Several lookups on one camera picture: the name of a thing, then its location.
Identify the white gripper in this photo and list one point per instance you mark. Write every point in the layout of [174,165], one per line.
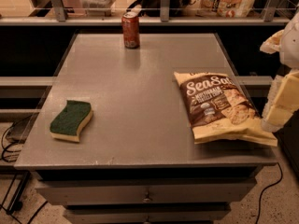
[291,46]

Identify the brown sea salt chip bag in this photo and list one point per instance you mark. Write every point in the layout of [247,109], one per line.
[217,109]

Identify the printed snack bag background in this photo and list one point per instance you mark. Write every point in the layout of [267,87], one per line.
[225,8]

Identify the red coke can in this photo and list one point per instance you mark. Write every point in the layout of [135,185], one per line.
[130,28]

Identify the clear plastic container background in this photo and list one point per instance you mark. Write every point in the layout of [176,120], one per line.
[97,7]

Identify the green yellow sponge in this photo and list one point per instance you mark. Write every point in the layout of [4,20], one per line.
[69,123]

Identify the grey metal railing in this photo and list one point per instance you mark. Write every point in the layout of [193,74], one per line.
[150,12]

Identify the upper grey drawer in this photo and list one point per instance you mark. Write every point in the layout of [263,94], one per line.
[144,191]

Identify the grey drawer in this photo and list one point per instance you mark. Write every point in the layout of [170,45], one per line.
[147,214]
[144,191]

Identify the lower grey drawer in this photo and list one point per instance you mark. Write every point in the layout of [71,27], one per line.
[147,214]

